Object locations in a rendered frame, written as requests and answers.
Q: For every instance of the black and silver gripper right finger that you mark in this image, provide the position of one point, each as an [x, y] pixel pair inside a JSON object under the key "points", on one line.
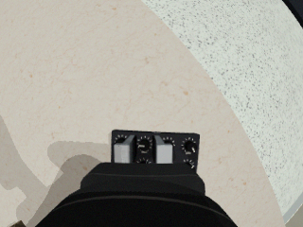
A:
{"points": [[161, 152]]}

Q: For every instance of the black knob box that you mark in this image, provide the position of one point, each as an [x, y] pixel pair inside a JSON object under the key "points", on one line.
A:
{"points": [[185, 146]]}

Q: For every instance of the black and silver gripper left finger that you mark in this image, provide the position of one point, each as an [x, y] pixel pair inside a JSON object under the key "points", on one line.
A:
{"points": [[127, 150]]}

